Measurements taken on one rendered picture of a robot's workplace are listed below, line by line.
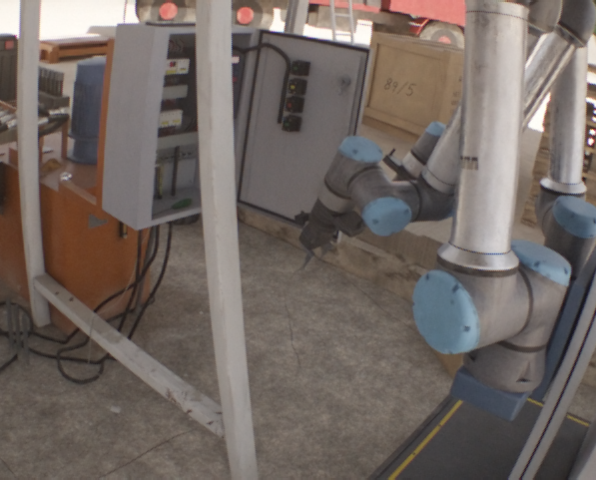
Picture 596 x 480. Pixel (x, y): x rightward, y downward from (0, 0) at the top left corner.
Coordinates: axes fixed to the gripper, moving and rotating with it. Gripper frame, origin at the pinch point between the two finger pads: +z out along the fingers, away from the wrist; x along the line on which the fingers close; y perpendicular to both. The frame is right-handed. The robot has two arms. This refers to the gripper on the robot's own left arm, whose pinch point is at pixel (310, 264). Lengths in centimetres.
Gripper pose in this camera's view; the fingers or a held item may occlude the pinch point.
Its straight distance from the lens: 154.8
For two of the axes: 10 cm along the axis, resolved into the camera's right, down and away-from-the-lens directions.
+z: -3.4, 6.4, 6.8
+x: -7.1, 3.0, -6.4
